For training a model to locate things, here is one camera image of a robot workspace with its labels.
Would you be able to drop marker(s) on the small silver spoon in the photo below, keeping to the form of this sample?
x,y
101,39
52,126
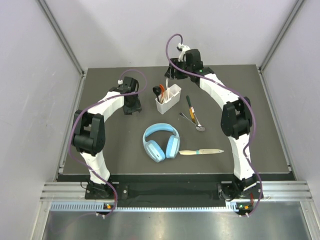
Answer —
x,y
198,127

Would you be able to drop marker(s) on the orange plastic spoon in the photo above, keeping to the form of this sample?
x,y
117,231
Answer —
x,y
162,89

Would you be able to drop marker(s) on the white spoon horizontal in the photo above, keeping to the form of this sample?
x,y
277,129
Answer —
x,y
167,85

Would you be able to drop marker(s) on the knife with beige handle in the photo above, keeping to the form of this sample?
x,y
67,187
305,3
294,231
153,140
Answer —
x,y
200,152

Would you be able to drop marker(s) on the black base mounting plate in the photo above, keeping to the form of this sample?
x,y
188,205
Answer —
x,y
151,192

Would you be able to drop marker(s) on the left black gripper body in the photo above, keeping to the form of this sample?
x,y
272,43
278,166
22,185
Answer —
x,y
134,105

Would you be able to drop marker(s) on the black ladle spoon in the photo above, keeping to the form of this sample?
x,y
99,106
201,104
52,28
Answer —
x,y
157,91

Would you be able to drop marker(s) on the blue over-ear headphones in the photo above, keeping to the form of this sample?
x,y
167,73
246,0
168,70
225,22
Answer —
x,y
161,141

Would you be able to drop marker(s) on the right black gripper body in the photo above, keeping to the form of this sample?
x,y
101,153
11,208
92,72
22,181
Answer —
x,y
178,74

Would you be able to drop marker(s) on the white compartment utensil container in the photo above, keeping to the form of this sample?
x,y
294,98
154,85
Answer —
x,y
175,93

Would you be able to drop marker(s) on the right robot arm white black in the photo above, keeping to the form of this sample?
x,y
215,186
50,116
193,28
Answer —
x,y
237,118

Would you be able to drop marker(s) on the aluminium frame rail front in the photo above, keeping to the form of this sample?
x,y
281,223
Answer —
x,y
70,196

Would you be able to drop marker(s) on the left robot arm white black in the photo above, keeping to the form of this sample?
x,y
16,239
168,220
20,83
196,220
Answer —
x,y
89,135

